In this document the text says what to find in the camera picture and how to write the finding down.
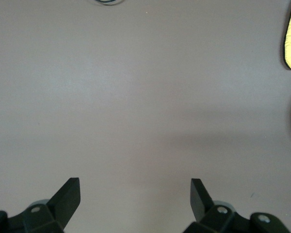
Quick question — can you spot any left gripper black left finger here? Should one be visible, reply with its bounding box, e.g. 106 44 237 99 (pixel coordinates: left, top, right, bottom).
7 178 81 233

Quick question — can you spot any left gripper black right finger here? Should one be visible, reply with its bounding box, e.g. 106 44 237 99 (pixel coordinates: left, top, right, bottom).
183 179 252 233

